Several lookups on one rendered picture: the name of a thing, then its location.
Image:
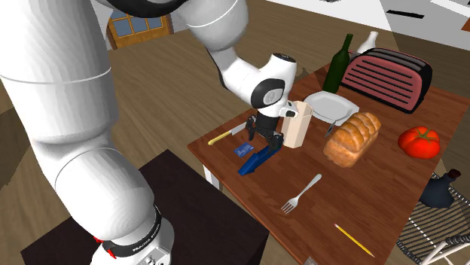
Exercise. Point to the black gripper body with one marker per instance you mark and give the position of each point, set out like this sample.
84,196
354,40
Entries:
267,124

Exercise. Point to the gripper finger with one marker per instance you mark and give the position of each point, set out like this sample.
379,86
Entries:
276,141
251,129

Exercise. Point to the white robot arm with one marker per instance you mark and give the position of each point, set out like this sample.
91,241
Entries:
73,110

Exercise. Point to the blue card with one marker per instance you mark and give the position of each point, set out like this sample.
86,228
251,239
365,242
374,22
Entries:
243,149

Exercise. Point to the beige carton box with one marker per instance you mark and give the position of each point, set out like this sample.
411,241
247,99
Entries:
295,128

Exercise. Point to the blue stapler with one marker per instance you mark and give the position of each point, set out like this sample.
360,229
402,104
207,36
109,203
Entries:
257,161

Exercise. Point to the silver fork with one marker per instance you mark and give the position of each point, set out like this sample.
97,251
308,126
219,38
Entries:
299,194

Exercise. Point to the white square plate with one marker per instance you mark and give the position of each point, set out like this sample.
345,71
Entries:
330,106

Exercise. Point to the brown bread loaf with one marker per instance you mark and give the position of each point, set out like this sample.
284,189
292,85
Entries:
352,141

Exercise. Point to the dark green glass bottle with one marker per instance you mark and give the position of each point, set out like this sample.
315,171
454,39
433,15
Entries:
337,69

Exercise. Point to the brown wooden table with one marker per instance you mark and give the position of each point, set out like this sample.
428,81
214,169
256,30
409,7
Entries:
349,194

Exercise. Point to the dark robot stand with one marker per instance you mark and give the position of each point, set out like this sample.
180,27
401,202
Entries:
205,220

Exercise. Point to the red black toaster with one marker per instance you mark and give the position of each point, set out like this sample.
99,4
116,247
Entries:
385,79

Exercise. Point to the yellow pencil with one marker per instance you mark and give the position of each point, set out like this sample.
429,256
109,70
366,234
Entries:
354,240

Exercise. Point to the white vase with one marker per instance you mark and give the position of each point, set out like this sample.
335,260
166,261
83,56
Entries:
369,44

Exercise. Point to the red tomato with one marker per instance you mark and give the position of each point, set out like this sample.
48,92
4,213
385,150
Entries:
418,144

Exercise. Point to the wooden door with window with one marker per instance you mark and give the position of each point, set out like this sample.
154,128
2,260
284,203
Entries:
137,27

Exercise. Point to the dark blue jug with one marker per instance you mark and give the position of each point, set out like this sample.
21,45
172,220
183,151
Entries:
438,190

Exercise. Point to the white woven seat chair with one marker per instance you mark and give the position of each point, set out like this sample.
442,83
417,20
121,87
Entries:
429,231

